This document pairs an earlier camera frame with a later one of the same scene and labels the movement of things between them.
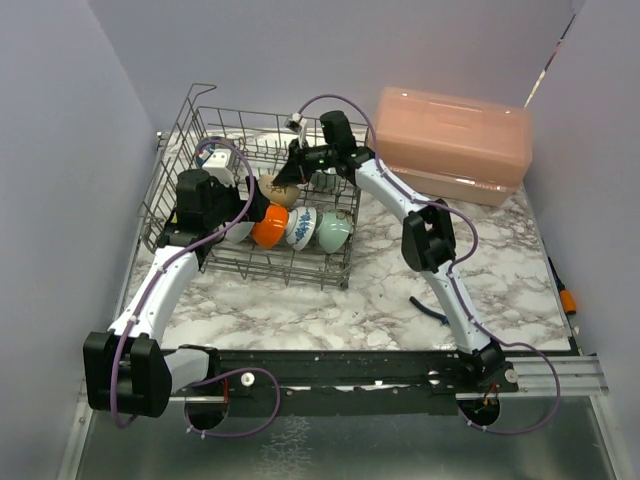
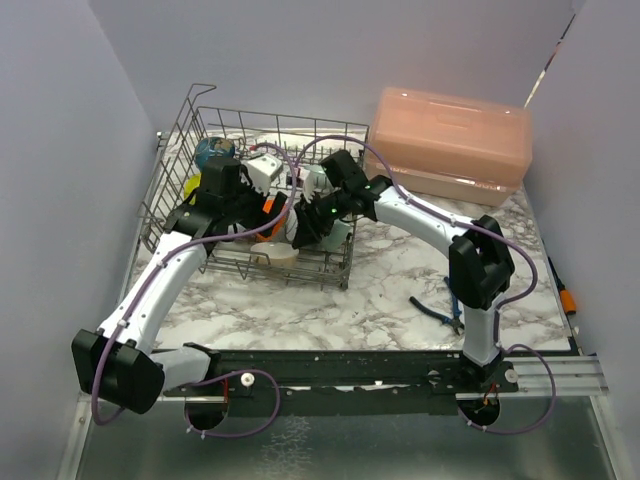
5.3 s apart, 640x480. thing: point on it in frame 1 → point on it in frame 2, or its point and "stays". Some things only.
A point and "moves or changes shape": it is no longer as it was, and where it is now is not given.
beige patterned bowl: (285, 195) moves or changes shape
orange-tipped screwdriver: (567, 297) stays
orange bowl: (270, 230) stays
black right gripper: (294, 171) → (304, 235)
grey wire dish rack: (213, 192) stays
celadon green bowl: (333, 229) stays
